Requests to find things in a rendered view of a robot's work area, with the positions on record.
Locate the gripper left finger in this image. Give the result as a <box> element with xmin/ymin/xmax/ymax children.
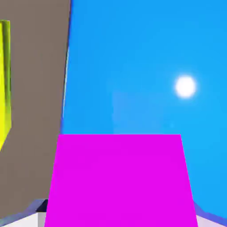
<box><xmin>0</xmin><ymin>199</ymin><xmax>49</xmax><ymax>227</ymax></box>

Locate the large blue box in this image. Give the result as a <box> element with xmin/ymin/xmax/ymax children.
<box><xmin>59</xmin><ymin>0</ymin><xmax>227</xmax><ymax>220</ymax></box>

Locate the large yellow box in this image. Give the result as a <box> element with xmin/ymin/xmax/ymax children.
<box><xmin>0</xmin><ymin>20</ymin><xmax>12</xmax><ymax>153</ymax></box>

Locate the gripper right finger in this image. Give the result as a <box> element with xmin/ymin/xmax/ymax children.
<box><xmin>193</xmin><ymin>201</ymin><xmax>227</xmax><ymax>227</ymax></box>

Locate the small magenta cube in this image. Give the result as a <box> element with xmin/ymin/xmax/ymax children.
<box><xmin>44</xmin><ymin>134</ymin><xmax>199</xmax><ymax>227</ymax></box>

